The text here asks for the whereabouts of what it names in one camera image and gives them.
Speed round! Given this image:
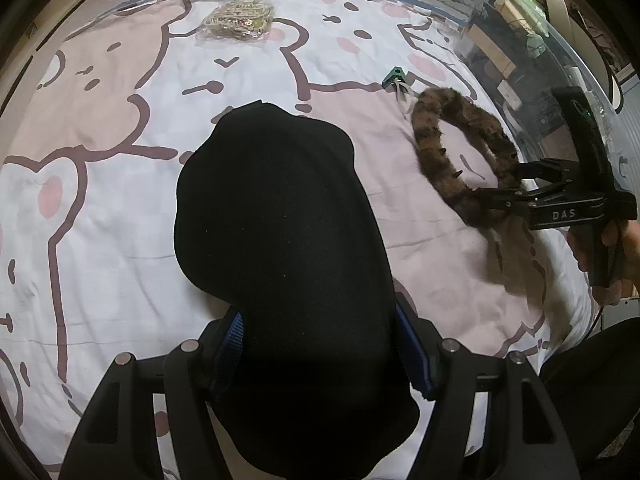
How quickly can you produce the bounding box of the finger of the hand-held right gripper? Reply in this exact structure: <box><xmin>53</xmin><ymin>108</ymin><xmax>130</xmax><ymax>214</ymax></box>
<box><xmin>515</xmin><ymin>157</ymin><xmax>581</xmax><ymax>182</ymax></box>
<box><xmin>470</xmin><ymin>180</ymin><xmax>573</xmax><ymax>215</ymax></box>

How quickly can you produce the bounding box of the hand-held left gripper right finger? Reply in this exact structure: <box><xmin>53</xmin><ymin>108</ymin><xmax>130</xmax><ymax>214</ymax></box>
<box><xmin>394</xmin><ymin>292</ymin><xmax>581</xmax><ymax>480</ymax></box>

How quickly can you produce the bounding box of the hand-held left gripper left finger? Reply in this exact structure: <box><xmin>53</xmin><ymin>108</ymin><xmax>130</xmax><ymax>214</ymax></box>
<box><xmin>60</xmin><ymin>305</ymin><xmax>246</xmax><ymax>480</ymax></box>

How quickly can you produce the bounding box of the brown furry headband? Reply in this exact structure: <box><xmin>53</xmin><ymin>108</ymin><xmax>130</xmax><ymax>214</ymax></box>
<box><xmin>410</xmin><ymin>87</ymin><xmax>523</xmax><ymax>228</ymax></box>

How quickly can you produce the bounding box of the black knit hat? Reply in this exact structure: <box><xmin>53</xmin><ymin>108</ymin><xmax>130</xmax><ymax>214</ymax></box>
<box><xmin>174</xmin><ymin>101</ymin><xmax>421</xmax><ymax>478</ymax></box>

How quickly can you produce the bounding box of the clear plastic storage box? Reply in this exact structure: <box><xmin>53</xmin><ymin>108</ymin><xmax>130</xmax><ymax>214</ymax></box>
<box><xmin>452</xmin><ymin>0</ymin><xmax>640</xmax><ymax>166</ymax></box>

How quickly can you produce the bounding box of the green clip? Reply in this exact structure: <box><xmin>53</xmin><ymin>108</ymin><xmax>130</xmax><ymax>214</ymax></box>
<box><xmin>382</xmin><ymin>66</ymin><xmax>416</xmax><ymax>116</ymax></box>

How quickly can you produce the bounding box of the bag of gold hair ties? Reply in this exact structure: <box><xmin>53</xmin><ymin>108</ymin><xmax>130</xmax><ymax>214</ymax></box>
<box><xmin>197</xmin><ymin>1</ymin><xmax>276</xmax><ymax>43</ymax></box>

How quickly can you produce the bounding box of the person's right hand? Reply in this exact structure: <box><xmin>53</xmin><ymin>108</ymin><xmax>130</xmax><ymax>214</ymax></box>
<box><xmin>566</xmin><ymin>217</ymin><xmax>640</xmax><ymax>307</ymax></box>

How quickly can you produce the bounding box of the green dotted tissue pack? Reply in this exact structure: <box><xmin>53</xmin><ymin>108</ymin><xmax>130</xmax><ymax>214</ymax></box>
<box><xmin>500</xmin><ymin>0</ymin><xmax>547</xmax><ymax>56</ymax></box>

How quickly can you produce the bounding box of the person's black pants leg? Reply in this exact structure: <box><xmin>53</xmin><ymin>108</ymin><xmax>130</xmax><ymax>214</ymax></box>
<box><xmin>540</xmin><ymin>317</ymin><xmax>640</xmax><ymax>480</ymax></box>

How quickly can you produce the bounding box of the pink bear printed blanket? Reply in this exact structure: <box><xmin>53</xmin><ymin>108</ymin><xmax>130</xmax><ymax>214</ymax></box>
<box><xmin>0</xmin><ymin>0</ymin><xmax>601</xmax><ymax>480</ymax></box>

